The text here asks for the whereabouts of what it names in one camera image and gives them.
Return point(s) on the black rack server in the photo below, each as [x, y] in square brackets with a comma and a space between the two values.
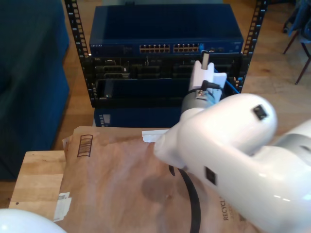
[155, 63]

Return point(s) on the blue device under rack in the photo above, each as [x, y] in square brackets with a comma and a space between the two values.
[145, 116]

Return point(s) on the chair with dark red legs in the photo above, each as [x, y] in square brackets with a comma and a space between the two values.
[300, 17]

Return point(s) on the brown paper mailer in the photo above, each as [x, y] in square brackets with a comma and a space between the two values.
[109, 189]

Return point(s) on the blue sofa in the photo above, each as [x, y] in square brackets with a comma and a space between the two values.
[29, 85]

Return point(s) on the blue network switch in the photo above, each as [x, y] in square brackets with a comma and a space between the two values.
[165, 24]

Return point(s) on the black rack frame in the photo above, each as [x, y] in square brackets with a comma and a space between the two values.
[90, 70]

